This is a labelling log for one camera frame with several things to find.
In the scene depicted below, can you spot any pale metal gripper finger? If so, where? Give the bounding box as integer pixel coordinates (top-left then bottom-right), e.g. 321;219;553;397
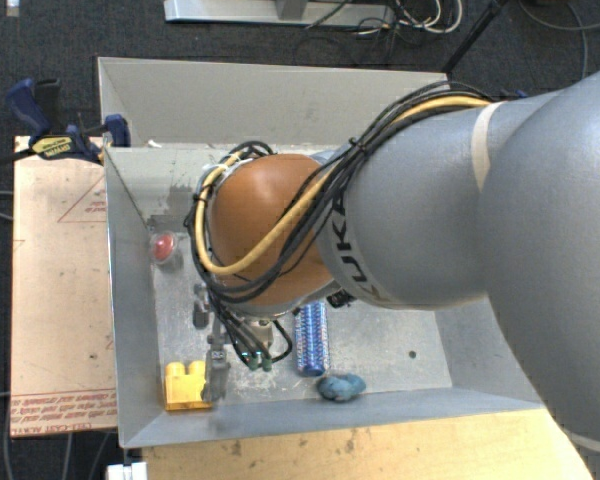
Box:
201;349;232;404
192;282;212;331

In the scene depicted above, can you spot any yellow toy brick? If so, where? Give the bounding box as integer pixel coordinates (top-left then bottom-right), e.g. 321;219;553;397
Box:
164;360;214;412

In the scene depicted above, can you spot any blue patterned cylinder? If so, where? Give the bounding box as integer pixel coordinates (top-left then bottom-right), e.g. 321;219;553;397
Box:
292;300;331;378

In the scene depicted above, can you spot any red round toy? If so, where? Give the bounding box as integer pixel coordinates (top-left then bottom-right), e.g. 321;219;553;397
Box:
148;228;185;273

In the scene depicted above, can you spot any blue crumpled cloth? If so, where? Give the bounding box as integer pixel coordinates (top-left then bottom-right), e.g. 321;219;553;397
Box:
315;373;368;403

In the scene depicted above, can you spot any grey metal bin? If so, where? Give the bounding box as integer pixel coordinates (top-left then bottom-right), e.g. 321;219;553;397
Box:
97;56;547;450

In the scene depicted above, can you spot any brown cardboard board, red print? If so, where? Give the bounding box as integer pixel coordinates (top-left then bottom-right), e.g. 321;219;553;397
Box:
10;135;119;440

